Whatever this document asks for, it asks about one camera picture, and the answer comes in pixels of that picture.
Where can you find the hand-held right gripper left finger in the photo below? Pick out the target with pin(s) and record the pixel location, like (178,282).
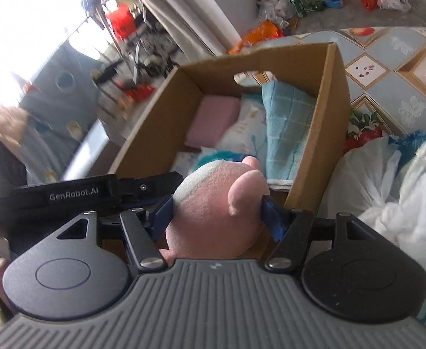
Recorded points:
(162,212)

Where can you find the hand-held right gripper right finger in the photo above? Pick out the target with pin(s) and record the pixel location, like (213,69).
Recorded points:
(273,221)

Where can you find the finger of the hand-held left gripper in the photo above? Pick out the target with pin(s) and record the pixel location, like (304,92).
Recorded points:
(144,187)

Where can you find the pink white plush toy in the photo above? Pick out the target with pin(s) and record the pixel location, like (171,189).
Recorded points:
(205,218)

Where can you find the brown cardboard box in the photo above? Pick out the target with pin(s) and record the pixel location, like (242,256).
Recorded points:
(322,91)

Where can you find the grey dotted cloth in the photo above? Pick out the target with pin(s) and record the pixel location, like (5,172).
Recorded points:
(53,109)

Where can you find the blue checked towel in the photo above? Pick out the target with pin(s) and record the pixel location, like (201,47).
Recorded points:
(285,134)

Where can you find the red floor bag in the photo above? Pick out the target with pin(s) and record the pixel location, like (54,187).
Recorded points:
(140,92)

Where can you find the crumpled white plastic bag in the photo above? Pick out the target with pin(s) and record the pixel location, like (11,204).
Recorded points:
(358,178)
(416,207)

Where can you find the pink sponge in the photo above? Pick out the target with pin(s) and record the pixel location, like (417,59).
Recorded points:
(213,120)

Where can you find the blue plastic bag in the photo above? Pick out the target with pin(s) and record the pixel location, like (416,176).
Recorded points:
(403,145)

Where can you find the red bag on wheelchair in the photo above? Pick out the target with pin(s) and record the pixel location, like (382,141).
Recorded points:
(120,21)

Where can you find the white curtain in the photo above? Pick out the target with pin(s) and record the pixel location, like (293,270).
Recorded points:
(184,11)

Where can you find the orange red snack bag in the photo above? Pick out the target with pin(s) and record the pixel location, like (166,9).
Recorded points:
(262,32)

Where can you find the fruit print tablecloth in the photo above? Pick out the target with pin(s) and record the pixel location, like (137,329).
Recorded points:
(391,72)

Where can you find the pile of clear plastic bags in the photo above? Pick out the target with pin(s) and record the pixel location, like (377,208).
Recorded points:
(274,5)

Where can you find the blue bowl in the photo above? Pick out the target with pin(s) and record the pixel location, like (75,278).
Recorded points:
(333,3)

